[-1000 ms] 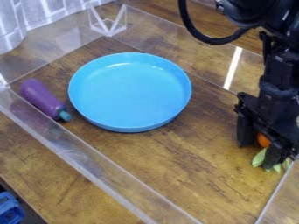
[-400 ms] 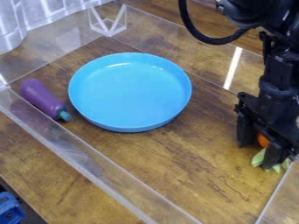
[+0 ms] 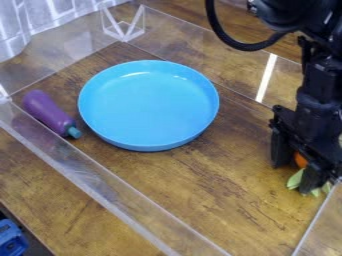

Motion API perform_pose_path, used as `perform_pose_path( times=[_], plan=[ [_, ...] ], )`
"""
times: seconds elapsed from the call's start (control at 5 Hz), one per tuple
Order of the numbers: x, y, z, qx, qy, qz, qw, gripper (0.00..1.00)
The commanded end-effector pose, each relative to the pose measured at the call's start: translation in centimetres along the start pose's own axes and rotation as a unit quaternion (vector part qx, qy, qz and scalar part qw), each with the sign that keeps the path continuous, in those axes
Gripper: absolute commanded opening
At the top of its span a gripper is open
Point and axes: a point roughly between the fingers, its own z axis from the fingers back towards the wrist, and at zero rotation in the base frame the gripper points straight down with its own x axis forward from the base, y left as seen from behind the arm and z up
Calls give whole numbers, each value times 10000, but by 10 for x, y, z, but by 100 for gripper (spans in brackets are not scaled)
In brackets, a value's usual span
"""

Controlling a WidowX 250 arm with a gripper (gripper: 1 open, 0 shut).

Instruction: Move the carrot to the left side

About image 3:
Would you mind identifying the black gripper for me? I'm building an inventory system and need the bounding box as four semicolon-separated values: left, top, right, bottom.
270;92;342;194

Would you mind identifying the orange toy carrot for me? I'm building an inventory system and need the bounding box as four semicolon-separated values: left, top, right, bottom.
286;152;333;197

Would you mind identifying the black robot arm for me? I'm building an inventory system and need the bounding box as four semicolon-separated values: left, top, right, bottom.
252;0;342;194

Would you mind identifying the clear acrylic back barrier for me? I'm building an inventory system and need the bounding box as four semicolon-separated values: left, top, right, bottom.
137;0;302;109

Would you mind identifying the clear acrylic barrier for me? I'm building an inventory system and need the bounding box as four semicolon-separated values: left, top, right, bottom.
0;86;232;256
137;0;302;109

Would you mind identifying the blue round plate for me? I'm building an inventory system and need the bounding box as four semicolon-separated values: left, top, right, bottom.
78;60;220;152

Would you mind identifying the clear acrylic front barrier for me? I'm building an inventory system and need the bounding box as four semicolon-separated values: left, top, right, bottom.
0;86;232;256

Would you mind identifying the purple toy eggplant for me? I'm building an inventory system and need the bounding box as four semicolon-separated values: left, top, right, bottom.
23;90;82;139

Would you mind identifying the blue object at corner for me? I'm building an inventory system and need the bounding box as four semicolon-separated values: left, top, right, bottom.
0;219;29;256

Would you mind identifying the white sheer curtain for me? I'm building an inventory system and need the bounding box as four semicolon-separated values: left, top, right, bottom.
0;0;129;62

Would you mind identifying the black braided cable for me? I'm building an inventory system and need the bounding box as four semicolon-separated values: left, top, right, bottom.
205;0;289;52

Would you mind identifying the clear acrylic corner bracket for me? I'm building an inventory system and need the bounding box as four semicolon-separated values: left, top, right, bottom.
101;5;146;43

